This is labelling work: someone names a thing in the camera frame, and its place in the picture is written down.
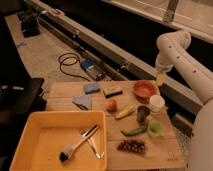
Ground red bowl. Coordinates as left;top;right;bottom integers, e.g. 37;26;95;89
133;80;157;99

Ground black-headed dish brush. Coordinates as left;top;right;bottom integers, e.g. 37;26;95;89
59;125;99;162

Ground wooden board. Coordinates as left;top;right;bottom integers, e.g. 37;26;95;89
46;82;185;171

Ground purple grapes toy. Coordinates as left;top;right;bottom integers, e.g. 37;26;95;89
117;140;145;155

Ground green plastic cup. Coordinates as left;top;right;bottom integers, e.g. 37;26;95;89
147;120;163;137

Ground green pepper toy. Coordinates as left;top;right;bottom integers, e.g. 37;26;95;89
121;125;147;136

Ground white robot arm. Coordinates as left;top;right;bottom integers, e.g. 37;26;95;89
155;30;213;171

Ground black box device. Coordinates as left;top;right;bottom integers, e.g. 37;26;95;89
21;13;40;37

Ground dark metal cup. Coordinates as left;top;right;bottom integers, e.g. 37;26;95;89
137;106;150;123

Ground blue power box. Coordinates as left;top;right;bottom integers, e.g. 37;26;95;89
80;59;105;81

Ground orange peach toy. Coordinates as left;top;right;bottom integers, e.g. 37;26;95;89
106;99;117;112

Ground metal tongs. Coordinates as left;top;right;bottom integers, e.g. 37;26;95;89
80;129;104;159

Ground black chair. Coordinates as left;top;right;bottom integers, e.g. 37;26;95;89
0;78;46;141

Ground black coiled cable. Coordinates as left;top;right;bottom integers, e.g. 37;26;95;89
57;52;92;83

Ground yellow plastic tray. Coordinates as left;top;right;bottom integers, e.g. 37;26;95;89
9;111;107;171

